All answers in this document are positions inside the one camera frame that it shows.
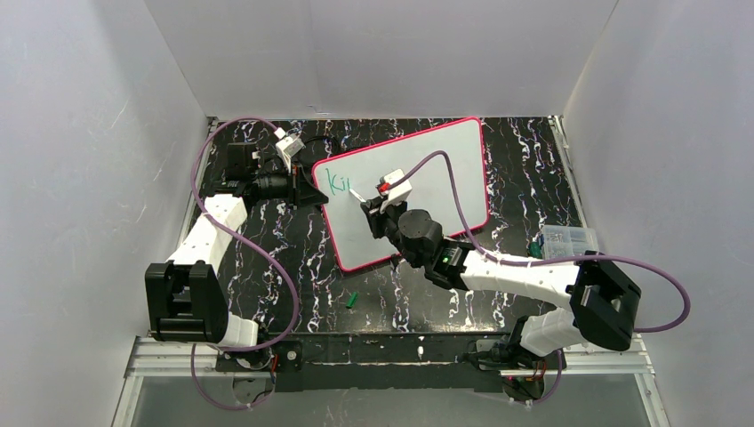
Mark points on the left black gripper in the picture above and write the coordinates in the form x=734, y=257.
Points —
x=296, y=188

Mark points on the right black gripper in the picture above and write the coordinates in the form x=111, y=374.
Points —
x=375, y=213

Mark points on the white green whiteboard marker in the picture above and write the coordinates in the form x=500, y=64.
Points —
x=357, y=196

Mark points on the green marker cap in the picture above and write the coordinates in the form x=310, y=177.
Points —
x=352, y=301

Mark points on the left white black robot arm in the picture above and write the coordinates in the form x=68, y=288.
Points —
x=185, y=300

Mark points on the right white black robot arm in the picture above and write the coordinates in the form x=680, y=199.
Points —
x=594, y=300

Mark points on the black clip on whiteboard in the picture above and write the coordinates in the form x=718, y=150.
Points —
x=395, y=261

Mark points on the clear plastic screw box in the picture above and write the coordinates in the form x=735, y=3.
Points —
x=565, y=241

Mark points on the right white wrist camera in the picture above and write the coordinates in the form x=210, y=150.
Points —
x=394, y=189

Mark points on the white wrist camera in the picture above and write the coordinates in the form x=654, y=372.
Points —
x=287, y=147
x=394, y=189

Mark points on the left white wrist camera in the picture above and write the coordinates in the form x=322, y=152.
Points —
x=287, y=147

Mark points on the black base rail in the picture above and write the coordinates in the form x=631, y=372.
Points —
x=390, y=361

